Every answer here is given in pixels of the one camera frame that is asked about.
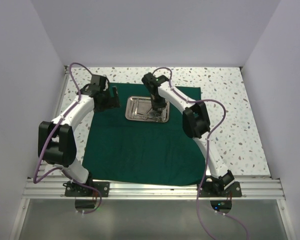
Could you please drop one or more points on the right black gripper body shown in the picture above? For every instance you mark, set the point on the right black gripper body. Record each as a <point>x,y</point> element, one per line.
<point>157,101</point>

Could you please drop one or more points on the steel instrument tray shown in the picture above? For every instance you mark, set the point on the steel instrument tray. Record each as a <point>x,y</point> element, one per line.
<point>139,108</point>

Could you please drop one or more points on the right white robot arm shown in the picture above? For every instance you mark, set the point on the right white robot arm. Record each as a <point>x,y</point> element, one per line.
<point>195,124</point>

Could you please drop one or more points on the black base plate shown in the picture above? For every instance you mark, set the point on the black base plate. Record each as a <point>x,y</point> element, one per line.
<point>97,188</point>
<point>209,189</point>

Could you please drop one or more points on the aluminium frame rail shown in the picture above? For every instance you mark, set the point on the aluminium frame rail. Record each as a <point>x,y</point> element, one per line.
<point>145,211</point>

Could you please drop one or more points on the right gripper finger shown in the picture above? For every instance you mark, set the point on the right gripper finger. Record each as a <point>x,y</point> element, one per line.
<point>155,109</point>
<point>161,109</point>

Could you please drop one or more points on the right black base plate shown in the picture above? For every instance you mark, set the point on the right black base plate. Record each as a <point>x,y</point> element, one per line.
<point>209,189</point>

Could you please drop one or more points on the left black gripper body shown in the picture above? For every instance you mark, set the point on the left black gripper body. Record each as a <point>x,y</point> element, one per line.
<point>106,102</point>

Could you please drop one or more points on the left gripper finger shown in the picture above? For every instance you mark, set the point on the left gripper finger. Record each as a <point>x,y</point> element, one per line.
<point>114,88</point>
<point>116,100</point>

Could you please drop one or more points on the green surgical cloth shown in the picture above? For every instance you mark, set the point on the green surgical cloth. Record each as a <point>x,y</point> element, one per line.
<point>123,150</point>

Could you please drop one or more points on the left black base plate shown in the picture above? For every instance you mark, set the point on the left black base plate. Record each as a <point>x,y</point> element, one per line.
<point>97,188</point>

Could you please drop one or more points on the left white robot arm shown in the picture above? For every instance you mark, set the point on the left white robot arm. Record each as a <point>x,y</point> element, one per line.
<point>56,139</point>

